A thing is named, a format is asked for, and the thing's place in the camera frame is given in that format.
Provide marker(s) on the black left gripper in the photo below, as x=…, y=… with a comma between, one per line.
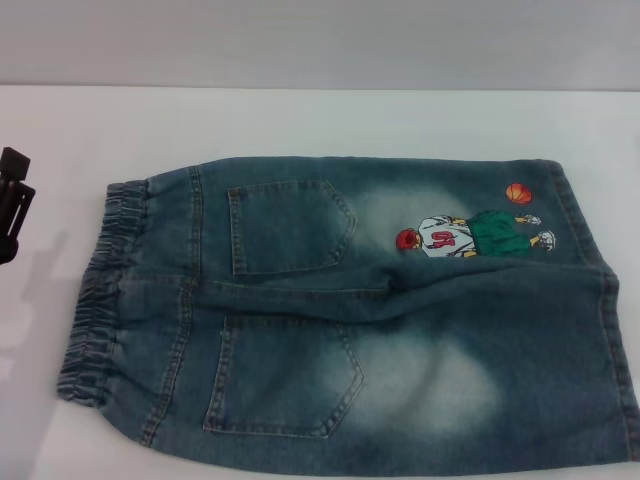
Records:
x=7, y=251

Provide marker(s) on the blue denim shorts with embroidery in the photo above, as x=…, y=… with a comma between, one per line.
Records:
x=300, y=350

